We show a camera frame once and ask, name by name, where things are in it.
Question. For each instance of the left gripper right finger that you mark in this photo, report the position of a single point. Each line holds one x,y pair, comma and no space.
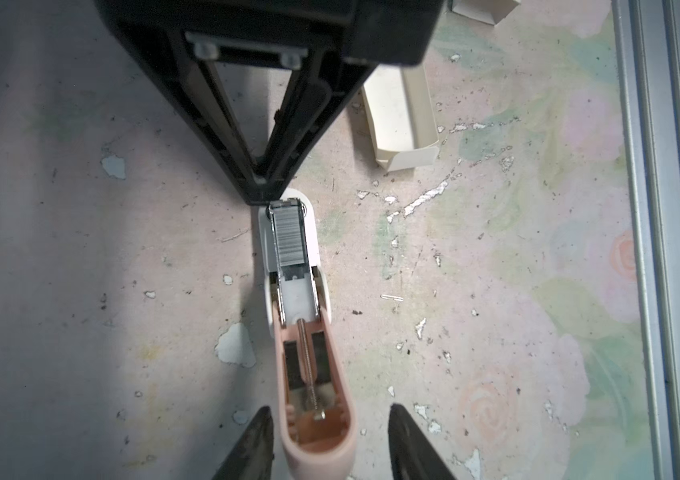
412,455

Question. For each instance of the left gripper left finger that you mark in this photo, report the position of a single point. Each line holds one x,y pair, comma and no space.
252,456

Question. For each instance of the white staple box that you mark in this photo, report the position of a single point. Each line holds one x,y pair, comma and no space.
490,12

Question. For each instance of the pink stapler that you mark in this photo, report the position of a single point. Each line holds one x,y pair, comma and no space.
316,418

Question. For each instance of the staple box tray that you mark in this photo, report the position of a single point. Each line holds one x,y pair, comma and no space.
401,119

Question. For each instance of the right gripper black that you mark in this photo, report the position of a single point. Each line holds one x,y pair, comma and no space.
363,33

